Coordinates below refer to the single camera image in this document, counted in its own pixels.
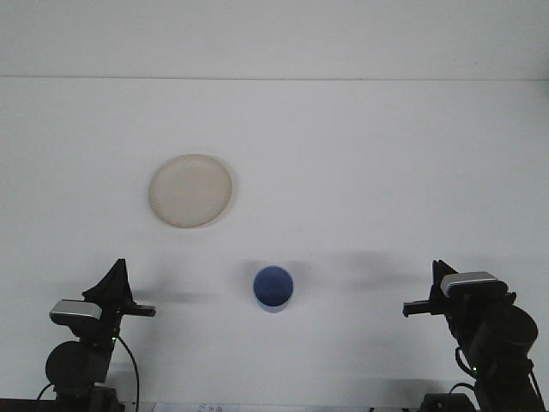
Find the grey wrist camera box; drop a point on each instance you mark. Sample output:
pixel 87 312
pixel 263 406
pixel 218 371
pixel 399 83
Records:
pixel 75 310
pixel 469 283

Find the pale round plate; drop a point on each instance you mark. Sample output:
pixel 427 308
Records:
pixel 191 191

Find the pale blue cup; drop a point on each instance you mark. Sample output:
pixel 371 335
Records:
pixel 273 287

